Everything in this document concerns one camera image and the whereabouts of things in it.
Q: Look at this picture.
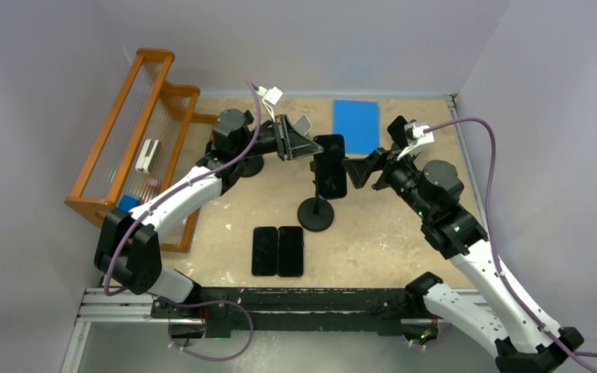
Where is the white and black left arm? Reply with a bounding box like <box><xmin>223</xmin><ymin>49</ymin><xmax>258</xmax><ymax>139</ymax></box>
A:
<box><xmin>94</xmin><ymin>109</ymin><xmax>324</xmax><ymax>318</ymax></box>

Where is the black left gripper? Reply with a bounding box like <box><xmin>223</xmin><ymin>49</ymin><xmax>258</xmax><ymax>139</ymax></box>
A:
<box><xmin>234</xmin><ymin>114</ymin><xmax>322</xmax><ymax>160</ymax></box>

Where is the black tall phone stand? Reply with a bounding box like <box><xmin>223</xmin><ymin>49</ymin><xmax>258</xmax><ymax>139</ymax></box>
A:
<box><xmin>297</xmin><ymin>161</ymin><xmax>334</xmax><ymax>232</ymax></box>

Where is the black smartphone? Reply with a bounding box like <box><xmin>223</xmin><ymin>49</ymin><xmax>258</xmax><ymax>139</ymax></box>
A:
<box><xmin>251</xmin><ymin>226</ymin><xmax>278</xmax><ymax>277</ymax></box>

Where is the black phone on small stand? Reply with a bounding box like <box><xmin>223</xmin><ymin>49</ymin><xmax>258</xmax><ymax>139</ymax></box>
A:
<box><xmin>387</xmin><ymin>115</ymin><xmax>410</xmax><ymax>149</ymax></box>

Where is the blue rectangular mat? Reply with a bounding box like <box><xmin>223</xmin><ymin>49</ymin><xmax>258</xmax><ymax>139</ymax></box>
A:
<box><xmin>333</xmin><ymin>99</ymin><xmax>380</xmax><ymax>155</ymax></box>

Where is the blue object on rack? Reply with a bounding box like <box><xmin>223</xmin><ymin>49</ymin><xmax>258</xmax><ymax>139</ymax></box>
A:
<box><xmin>117</xmin><ymin>193</ymin><xmax>141</xmax><ymax>212</ymax></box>

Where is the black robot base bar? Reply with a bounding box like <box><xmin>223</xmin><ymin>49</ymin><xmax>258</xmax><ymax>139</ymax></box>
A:
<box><xmin>151</xmin><ymin>288</ymin><xmax>450</xmax><ymax>343</ymax></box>

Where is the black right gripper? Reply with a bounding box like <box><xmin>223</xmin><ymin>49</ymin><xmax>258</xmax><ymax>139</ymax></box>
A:
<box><xmin>342</xmin><ymin>145</ymin><xmax>433</xmax><ymax>220</ymax></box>

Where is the white device on rack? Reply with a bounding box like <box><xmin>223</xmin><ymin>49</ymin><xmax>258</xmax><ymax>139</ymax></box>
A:
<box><xmin>134</xmin><ymin>138</ymin><xmax>161</xmax><ymax>174</ymax></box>

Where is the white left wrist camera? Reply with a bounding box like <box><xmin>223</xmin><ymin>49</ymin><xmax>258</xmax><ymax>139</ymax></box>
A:
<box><xmin>256</xmin><ymin>85</ymin><xmax>284</xmax><ymax>122</ymax></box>

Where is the white folding phone stand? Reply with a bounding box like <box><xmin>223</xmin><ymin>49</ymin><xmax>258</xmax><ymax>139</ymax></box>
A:
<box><xmin>293</xmin><ymin>113</ymin><xmax>312</xmax><ymax>137</ymax></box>

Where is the orange wooden rack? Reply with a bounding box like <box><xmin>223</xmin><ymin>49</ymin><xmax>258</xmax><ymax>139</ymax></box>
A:
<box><xmin>65</xmin><ymin>48</ymin><xmax>217</xmax><ymax>228</ymax></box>

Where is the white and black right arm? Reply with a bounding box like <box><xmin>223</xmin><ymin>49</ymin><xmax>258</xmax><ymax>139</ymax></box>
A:
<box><xmin>342</xmin><ymin>148</ymin><xmax>585</xmax><ymax>372</ymax></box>

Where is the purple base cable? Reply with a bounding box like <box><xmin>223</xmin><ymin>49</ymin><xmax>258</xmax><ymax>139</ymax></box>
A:
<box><xmin>407</xmin><ymin>324</ymin><xmax>454</xmax><ymax>351</ymax></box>
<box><xmin>166</xmin><ymin>301</ymin><xmax>256</xmax><ymax>362</ymax></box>

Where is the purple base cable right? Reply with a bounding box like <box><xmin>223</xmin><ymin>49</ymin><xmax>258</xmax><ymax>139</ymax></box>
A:
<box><xmin>407</xmin><ymin>324</ymin><xmax>454</xmax><ymax>351</ymax></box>

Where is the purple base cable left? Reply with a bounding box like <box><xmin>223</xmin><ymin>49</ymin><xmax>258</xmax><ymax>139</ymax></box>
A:
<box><xmin>166</xmin><ymin>301</ymin><xmax>256</xmax><ymax>362</ymax></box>

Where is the black phone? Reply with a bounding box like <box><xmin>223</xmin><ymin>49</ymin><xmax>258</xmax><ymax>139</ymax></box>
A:
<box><xmin>387</xmin><ymin>115</ymin><xmax>410</xmax><ymax>149</ymax></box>
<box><xmin>313</xmin><ymin>134</ymin><xmax>347</xmax><ymax>200</ymax></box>
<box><xmin>277</xmin><ymin>226</ymin><xmax>304</xmax><ymax>277</ymax></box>

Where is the black round-base phone stand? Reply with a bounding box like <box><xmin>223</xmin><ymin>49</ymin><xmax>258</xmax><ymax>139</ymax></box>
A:
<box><xmin>238</xmin><ymin>155</ymin><xmax>264</xmax><ymax>178</ymax></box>

